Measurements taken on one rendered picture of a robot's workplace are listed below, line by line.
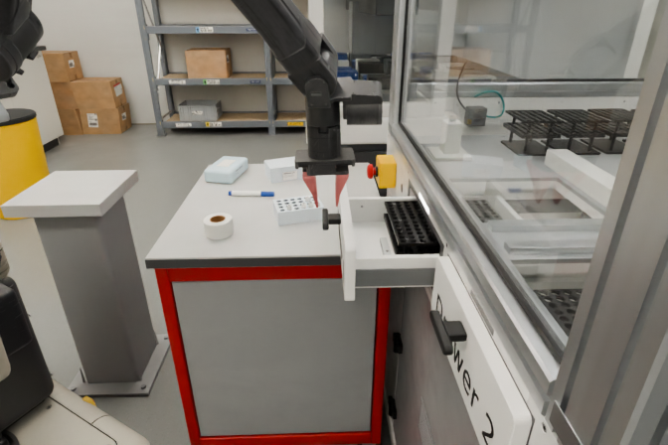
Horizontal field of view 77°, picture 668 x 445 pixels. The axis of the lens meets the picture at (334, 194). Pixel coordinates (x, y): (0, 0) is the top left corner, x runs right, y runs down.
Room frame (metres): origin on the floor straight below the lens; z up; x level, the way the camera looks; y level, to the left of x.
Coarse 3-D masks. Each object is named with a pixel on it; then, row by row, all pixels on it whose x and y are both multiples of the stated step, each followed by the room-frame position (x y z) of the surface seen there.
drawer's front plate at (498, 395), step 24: (456, 288) 0.48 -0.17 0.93; (456, 312) 0.45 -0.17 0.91; (480, 336) 0.39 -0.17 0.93; (456, 360) 0.43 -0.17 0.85; (480, 360) 0.37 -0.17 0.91; (480, 384) 0.35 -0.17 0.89; (504, 384) 0.32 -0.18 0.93; (480, 408) 0.34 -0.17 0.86; (504, 408) 0.30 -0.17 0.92; (480, 432) 0.33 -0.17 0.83; (504, 432) 0.29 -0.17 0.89; (528, 432) 0.28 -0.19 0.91
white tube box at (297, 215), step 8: (272, 200) 1.05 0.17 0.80; (280, 200) 1.05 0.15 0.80; (288, 200) 1.05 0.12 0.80; (296, 200) 1.05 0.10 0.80; (304, 200) 1.05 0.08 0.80; (312, 200) 1.05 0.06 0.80; (280, 208) 1.01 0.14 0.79; (296, 208) 1.00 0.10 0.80; (312, 208) 1.00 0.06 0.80; (320, 208) 1.00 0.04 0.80; (280, 216) 0.97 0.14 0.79; (288, 216) 0.98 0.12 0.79; (296, 216) 0.98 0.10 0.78; (304, 216) 0.99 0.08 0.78; (312, 216) 1.00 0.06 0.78; (320, 216) 1.00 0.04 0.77; (280, 224) 0.97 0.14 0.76
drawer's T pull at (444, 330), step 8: (432, 312) 0.45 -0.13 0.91; (432, 320) 0.44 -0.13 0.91; (440, 320) 0.43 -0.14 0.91; (440, 328) 0.42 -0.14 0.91; (448, 328) 0.42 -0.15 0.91; (456, 328) 0.42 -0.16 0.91; (440, 336) 0.41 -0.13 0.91; (448, 336) 0.41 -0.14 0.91; (456, 336) 0.41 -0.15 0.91; (464, 336) 0.41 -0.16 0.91; (440, 344) 0.40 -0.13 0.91; (448, 344) 0.39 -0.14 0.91; (448, 352) 0.38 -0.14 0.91
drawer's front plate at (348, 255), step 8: (344, 192) 0.81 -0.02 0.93; (344, 200) 0.77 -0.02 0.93; (344, 208) 0.73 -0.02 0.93; (344, 216) 0.70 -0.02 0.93; (344, 224) 0.66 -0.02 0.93; (352, 224) 0.67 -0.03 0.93; (344, 232) 0.64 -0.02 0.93; (352, 232) 0.64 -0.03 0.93; (344, 240) 0.61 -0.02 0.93; (352, 240) 0.61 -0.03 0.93; (344, 248) 0.61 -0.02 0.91; (352, 248) 0.59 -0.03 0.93; (344, 256) 0.61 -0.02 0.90; (352, 256) 0.59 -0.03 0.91; (344, 264) 0.60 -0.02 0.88; (352, 264) 0.59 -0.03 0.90; (344, 272) 0.60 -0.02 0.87; (352, 272) 0.59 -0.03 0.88; (344, 280) 0.60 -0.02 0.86; (352, 280) 0.59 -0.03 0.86; (344, 288) 0.60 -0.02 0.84; (352, 288) 0.59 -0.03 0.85; (344, 296) 0.59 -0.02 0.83; (352, 296) 0.59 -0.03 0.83
